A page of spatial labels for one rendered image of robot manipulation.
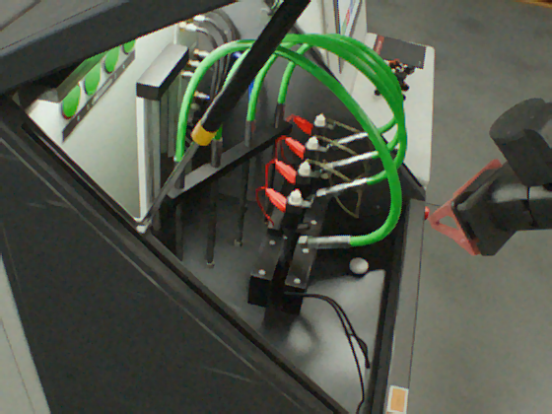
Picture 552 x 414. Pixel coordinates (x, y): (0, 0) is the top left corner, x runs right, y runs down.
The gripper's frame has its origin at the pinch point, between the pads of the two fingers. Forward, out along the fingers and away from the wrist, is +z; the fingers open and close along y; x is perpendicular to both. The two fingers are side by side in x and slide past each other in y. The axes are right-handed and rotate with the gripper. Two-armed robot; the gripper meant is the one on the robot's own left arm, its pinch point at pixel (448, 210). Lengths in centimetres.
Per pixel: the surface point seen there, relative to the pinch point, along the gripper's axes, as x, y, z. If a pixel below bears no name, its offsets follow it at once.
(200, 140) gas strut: -22.1, 21.5, -0.9
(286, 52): -25.0, -0.1, 12.8
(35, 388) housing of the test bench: -2, 50, 49
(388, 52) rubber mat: -10, -79, 88
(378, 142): -9.7, -1.4, 7.5
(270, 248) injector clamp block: 3.6, 1.9, 49.0
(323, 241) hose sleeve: 1.0, 4.1, 24.1
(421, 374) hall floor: 94, -47, 117
